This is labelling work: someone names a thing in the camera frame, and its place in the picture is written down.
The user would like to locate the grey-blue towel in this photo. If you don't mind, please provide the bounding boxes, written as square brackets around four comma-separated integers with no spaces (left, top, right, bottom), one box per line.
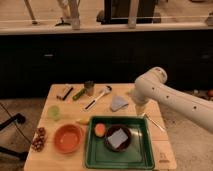
[110,96,128,112]

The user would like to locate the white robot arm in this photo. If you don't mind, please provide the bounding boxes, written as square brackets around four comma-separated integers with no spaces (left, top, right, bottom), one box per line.
[131,67,213,133]

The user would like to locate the dark brown bowl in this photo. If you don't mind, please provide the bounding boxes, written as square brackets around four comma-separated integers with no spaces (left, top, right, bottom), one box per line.
[105,124,131,152]

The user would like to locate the red-orange bowl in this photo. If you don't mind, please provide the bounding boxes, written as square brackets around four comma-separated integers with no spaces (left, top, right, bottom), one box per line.
[53,124,83,154]

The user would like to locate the white-headed dish brush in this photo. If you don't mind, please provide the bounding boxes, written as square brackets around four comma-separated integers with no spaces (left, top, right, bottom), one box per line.
[84,86,112,111]

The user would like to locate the metal can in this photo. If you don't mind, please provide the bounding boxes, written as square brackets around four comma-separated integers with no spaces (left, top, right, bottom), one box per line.
[84,81,94,96]

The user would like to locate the yellow banana piece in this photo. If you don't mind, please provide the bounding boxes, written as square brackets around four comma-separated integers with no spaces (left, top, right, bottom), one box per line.
[76,117,90,125]

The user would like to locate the orange round fruit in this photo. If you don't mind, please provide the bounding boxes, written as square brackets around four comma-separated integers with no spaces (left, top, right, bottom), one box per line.
[94,123,106,137]

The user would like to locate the blue sponge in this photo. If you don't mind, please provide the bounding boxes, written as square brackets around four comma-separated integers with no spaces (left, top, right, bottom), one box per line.
[107,129,128,148]

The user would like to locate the green plastic tray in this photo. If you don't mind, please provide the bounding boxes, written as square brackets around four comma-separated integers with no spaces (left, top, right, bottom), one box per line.
[85,116,155,170]

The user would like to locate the silver fork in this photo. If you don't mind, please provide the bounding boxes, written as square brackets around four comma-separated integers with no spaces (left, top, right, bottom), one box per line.
[142,113,165,132]

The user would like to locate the wooden table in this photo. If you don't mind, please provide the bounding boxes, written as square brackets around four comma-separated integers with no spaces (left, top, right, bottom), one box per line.
[23,83,178,171]

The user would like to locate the brown grape bunch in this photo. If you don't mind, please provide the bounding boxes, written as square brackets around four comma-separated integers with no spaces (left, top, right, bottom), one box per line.
[31,127,46,152]

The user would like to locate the black chair base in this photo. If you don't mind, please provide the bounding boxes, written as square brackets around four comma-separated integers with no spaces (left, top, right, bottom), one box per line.
[0,113,28,161]

